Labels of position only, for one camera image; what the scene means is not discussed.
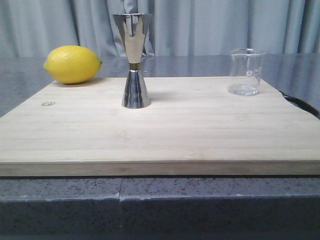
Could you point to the steel double jigger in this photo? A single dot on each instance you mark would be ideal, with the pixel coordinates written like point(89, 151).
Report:
point(132, 29)

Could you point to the clear glass beaker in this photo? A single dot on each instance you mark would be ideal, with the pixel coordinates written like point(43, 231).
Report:
point(246, 71)

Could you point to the wooden cutting board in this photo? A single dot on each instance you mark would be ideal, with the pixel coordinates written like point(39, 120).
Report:
point(192, 127)

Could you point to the yellow lemon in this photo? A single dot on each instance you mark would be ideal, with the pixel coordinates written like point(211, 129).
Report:
point(72, 64)

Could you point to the grey curtain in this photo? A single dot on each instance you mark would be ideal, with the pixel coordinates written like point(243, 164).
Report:
point(32, 28)

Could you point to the black cutting board handle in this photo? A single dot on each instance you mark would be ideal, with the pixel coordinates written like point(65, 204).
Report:
point(302, 105)

